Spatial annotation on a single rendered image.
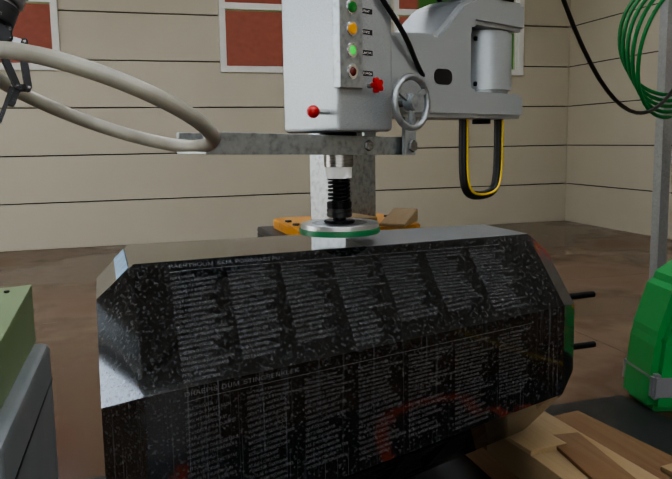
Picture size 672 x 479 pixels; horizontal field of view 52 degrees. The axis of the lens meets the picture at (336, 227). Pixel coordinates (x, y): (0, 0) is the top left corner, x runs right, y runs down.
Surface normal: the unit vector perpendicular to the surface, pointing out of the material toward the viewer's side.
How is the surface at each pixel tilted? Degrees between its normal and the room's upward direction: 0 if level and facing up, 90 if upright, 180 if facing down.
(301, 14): 90
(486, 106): 90
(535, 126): 90
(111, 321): 59
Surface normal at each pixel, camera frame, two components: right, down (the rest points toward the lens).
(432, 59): 0.69, 0.08
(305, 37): -0.73, 0.10
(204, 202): 0.28, 0.11
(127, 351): -0.49, -0.42
